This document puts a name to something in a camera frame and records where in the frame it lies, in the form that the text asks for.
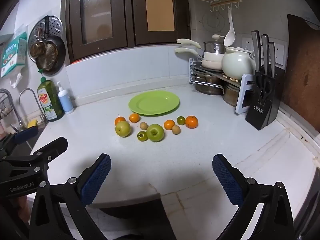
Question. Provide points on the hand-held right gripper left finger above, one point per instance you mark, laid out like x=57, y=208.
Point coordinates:
x=96, y=177

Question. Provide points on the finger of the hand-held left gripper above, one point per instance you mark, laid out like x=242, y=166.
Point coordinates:
x=26, y=134
x=53, y=147

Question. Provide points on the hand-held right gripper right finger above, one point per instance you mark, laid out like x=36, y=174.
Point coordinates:
x=228, y=177

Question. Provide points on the yellow-green apple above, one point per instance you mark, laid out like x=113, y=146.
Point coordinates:
x=123, y=129

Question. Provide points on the small green tomato-like fruit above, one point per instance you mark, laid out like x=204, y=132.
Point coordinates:
x=142, y=136

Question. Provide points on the small orange with stem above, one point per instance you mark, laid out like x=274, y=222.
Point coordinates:
x=119, y=120

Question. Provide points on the small brown fruit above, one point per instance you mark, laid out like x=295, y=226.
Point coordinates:
x=176, y=129
x=143, y=125

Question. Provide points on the green apple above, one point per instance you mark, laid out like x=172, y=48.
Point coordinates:
x=155, y=133

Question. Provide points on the green plate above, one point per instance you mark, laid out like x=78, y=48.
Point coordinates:
x=154, y=103

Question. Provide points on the yellow sponge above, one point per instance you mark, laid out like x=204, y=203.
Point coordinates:
x=32, y=123

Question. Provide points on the chrome faucet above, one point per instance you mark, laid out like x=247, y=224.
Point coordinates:
x=37, y=105

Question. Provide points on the green dish soap bottle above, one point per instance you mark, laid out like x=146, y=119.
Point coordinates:
x=50, y=100

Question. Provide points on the white pump bottle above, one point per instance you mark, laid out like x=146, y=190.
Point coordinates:
x=65, y=100

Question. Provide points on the white plastic bag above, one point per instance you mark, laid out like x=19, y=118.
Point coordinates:
x=17, y=78

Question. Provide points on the large orange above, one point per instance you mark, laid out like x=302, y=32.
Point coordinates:
x=191, y=122

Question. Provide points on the black knife block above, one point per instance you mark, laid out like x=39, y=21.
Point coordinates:
x=265, y=115

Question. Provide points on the green mandarin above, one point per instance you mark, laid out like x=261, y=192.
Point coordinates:
x=181, y=120

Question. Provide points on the teal cardboard box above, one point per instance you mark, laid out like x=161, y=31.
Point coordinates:
x=13, y=53

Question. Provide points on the deep steel pot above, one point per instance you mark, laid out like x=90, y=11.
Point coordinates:
x=231, y=95

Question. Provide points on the gold mesh strainer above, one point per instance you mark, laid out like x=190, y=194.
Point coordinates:
x=49, y=55

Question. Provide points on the black frying pan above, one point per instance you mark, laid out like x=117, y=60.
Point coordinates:
x=60, y=55

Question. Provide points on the small copper pan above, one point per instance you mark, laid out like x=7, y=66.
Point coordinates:
x=37, y=48

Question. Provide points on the grey pot rack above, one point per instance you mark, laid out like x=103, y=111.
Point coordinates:
x=246, y=92

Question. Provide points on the wide steel pot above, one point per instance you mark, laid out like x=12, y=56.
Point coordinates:
x=207, y=85

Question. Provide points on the black kitchen scissors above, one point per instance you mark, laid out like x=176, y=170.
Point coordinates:
x=264, y=87

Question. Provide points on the cream ceramic pot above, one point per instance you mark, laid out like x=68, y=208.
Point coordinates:
x=237, y=63

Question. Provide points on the perforated metal steamer plate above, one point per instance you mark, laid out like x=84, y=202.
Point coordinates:
x=53, y=23

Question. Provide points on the cream frying pan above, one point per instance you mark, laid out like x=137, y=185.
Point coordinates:
x=211, y=64
x=187, y=41

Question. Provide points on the steel pot with lid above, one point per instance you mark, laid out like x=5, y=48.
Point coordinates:
x=214, y=47

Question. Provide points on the brown wooden board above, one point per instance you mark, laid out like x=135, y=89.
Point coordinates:
x=303, y=67

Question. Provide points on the white ladle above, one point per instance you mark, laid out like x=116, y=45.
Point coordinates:
x=230, y=36

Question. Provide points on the dark brown cabinet door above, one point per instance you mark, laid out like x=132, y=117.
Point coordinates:
x=160, y=5
x=97, y=12

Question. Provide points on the white wall socket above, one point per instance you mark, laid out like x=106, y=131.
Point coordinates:
x=279, y=53
x=247, y=44

